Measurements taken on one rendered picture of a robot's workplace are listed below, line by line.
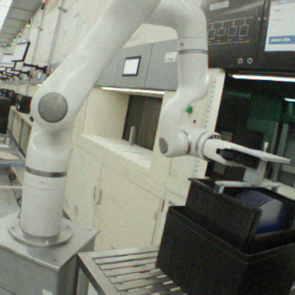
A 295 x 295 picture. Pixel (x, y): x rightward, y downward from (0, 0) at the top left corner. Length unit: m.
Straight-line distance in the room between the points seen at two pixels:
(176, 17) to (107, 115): 1.93
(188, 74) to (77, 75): 0.31
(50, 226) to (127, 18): 0.58
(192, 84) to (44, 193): 0.50
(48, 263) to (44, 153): 0.28
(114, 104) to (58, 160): 1.98
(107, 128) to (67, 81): 2.01
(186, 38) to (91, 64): 0.28
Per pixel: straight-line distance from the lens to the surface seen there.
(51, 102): 0.69
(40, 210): 0.80
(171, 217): 0.73
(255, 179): 0.70
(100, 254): 0.81
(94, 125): 2.65
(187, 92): 0.82
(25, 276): 0.81
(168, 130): 0.79
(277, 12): 1.19
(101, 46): 0.76
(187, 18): 0.85
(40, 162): 0.76
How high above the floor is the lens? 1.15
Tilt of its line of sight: 7 degrees down
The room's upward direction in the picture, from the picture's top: 11 degrees clockwise
